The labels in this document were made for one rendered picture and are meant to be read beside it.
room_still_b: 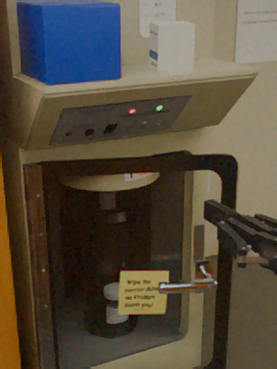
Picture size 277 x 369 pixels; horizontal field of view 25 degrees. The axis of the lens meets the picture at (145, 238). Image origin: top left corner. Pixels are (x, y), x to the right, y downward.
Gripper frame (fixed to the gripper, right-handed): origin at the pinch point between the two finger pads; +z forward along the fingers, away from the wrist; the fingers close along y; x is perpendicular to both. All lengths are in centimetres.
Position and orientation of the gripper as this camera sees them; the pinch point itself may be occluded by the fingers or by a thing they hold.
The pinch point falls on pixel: (220, 216)
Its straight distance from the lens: 91.1
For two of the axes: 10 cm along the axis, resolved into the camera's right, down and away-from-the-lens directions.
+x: 0.0, 9.2, 4.0
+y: -8.8, 1.9, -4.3
